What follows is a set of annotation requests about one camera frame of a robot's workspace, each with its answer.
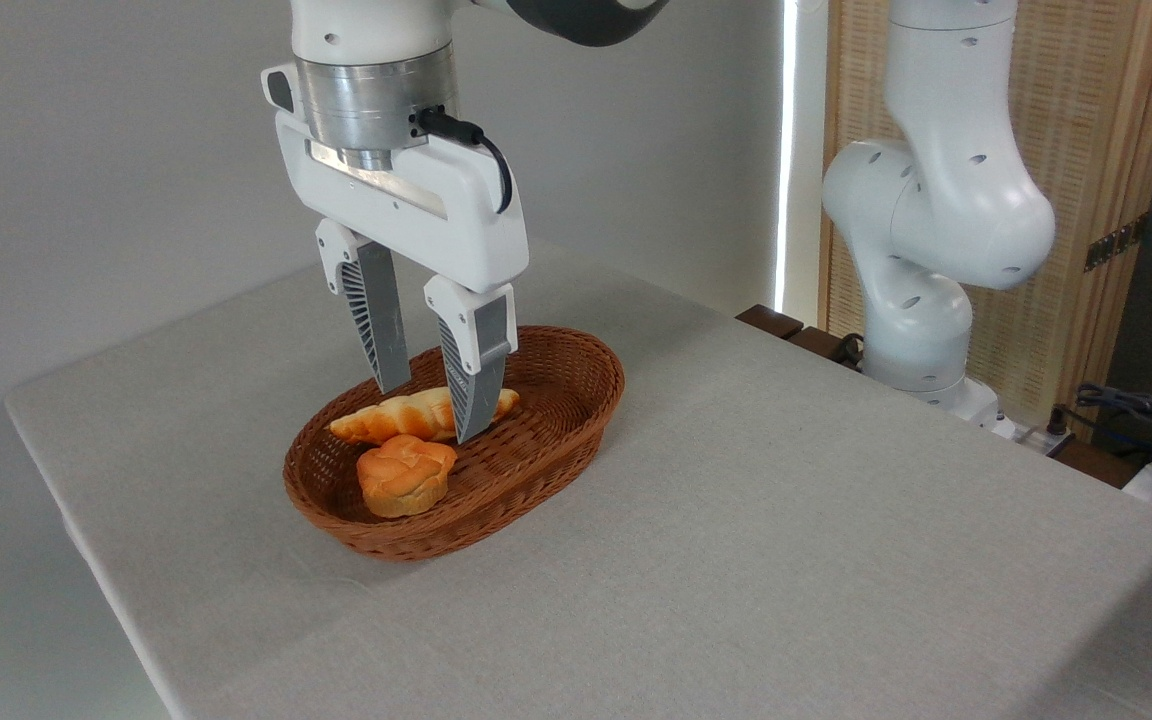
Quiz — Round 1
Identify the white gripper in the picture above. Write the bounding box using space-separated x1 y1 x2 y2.
260 64 530 444

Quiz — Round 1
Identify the long croissant bread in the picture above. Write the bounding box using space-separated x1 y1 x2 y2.
329 386 521 446

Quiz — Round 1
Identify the round bun bread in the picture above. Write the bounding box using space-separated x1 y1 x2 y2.
356 434 459 519

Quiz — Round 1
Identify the brown wicker basket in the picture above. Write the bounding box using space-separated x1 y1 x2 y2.
282 325 627 563

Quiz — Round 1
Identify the small dark brown wooden block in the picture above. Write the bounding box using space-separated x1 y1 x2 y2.
736 304 805 341

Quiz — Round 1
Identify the grey tablecloth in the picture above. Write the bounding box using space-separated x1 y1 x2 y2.
4 245 1152 720

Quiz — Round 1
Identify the long dark brown wooden board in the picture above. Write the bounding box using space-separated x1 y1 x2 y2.
786 325 865 373

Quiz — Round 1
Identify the white power strip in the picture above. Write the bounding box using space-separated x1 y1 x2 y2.
994 415 1077 459

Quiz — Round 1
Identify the metal screen hinge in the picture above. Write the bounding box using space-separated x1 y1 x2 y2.
1084 214 1150 273

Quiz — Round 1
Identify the bamboo folding screen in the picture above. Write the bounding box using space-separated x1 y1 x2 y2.
821 0 1152 431

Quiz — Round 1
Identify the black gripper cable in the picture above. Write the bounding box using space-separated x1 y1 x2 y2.
418 106 515 216

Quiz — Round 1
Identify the black cable bundle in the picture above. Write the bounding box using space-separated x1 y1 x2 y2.
1048 382 1152 473

